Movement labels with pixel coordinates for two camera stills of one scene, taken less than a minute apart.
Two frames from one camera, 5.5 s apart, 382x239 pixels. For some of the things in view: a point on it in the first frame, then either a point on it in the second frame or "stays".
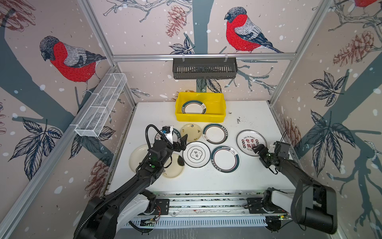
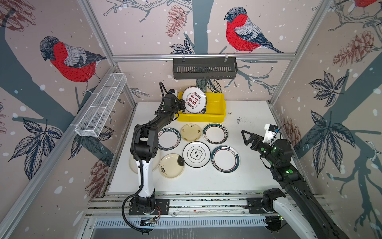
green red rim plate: (215, 133) stays
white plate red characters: (248, 139) → (195, 99)
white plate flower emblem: (196, 154) stays
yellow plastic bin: (215, 102) stays
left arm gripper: (182, 144) → (181, 103)
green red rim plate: (226, 159) stays
